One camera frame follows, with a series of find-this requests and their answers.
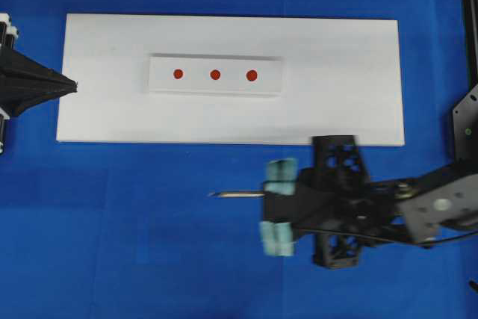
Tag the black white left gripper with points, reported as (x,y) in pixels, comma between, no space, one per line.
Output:
(15,64)

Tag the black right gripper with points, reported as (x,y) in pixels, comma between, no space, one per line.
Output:
(334,200)

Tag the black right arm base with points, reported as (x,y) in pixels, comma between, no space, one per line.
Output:
(464,119)

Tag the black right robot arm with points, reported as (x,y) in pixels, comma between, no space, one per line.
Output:
(444,198)

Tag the right red dot mark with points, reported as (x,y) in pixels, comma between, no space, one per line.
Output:
(252,75)

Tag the red dot mark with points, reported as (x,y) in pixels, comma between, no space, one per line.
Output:
(252,75)
(178,73)
(215,74)

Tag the middle red dot mark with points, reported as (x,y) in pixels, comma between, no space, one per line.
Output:
(215,74)

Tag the left red dot mark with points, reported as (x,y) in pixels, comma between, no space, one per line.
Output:
(178,73)

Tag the large white foam board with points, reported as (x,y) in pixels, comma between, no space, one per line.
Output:
(341,77)

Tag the small white raised plate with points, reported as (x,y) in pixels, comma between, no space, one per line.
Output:
(232,82)

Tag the blue table cloth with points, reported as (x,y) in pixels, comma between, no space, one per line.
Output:
(109,230)

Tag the black aluminium frame post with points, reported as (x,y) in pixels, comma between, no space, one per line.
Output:
(469,9)

